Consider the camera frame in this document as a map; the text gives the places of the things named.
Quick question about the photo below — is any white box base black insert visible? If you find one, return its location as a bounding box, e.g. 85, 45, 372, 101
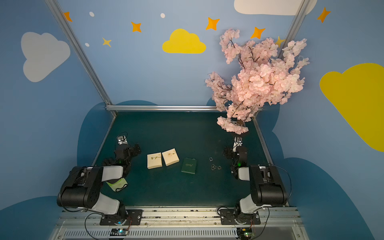
147, 153, 163, 170

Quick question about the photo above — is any white lotus box lid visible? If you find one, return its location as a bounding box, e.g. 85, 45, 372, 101
107, 178, 128, 192

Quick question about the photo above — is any white flower gift box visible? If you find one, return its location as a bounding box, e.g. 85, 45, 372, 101
162, 148, 180, 167

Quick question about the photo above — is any green jewelry box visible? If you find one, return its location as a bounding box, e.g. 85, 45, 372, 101
181, 158, 197, 174

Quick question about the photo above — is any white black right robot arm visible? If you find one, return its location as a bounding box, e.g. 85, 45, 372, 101
224, 146, 289, 217

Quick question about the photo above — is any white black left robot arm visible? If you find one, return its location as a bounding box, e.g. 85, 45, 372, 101
57, 143, 142, 216

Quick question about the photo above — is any black glove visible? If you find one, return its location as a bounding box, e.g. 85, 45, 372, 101
102, 158, 116, 167

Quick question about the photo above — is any right green circuit board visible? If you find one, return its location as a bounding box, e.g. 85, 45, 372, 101
237, 228, 255, 240

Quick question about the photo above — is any green circuit board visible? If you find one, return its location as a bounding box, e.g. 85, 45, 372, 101
237, 228, 255, 240
110, 229, 129, 237

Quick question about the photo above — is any left green circuit board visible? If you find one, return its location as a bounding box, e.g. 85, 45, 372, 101
110, 229, 129, 237

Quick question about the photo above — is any pink cherry blossom tree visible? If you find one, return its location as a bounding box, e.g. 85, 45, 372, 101
205, 30, 310, 134

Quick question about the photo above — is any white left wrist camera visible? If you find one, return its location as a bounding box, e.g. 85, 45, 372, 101
117, 135, 128, 145

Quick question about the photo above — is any brown tree base plate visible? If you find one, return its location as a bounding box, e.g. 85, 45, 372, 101
231, 131, 250, 138

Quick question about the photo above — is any horizontal aluminium frame rail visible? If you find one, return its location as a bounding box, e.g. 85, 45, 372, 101
106, 105, 218, 112

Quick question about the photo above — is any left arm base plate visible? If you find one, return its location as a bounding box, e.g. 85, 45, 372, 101
100, 209, 143, 226

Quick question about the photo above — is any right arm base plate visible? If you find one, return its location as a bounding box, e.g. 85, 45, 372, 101
218, 209, 261, 225

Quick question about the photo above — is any front aluminium rail track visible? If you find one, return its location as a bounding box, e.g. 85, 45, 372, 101
49, 206, 309, 240

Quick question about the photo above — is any right aluminium frame post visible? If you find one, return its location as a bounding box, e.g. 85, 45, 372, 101
278, 0, 311, 59

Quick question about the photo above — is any aluminium frame post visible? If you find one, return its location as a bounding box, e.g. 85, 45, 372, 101
45, 0, 113, 105
278, 0, 311, 59

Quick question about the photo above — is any left aluminium frame post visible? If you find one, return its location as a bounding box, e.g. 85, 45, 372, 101
45, 0, 113, 105

